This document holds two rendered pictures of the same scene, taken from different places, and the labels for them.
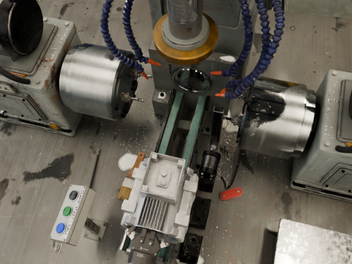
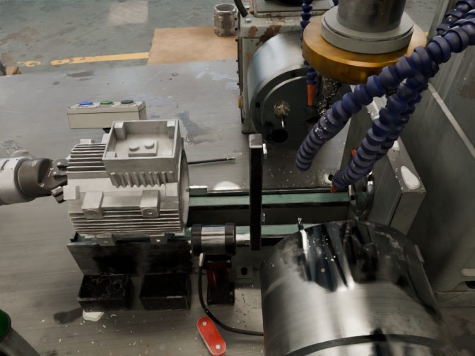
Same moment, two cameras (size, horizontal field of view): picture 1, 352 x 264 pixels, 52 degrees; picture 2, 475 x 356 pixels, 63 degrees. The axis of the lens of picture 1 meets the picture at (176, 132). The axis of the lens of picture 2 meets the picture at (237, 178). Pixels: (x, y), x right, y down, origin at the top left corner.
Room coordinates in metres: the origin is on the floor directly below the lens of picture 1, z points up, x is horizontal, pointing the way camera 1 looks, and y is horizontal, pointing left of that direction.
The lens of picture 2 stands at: (0.31, -0.51, 1.60)
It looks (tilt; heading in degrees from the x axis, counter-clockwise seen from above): 46 degrees down; 71
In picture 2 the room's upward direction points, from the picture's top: 2 degrees counter-clockwise
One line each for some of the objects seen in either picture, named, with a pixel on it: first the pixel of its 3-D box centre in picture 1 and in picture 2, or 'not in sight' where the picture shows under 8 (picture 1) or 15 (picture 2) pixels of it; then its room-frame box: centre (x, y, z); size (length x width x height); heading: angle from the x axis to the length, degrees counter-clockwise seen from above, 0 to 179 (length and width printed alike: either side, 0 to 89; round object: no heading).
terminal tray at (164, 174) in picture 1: (163, 179); (145, 152); (0.33, 0.05, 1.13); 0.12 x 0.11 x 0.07; 160
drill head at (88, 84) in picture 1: (88, 79); (294, 80); (0.76, 0.29, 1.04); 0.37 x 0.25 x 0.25; 70
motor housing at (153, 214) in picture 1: (160, 201); (134, 187); (0.29, 0.07, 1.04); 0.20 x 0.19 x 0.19; 160
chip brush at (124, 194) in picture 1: (132, 176); not in sight; (0.46, 0.18, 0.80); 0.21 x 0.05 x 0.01; 156
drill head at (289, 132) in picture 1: (281, 119); (351, 338); (0.53, -0.35, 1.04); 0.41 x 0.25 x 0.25; 70
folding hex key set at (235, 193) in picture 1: (231, 194); (211, 336); (0.35, -0.18, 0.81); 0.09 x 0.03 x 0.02; 101
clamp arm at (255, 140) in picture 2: (216, 130); (254, 200); (0.47, -0.12, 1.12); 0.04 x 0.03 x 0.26; 160
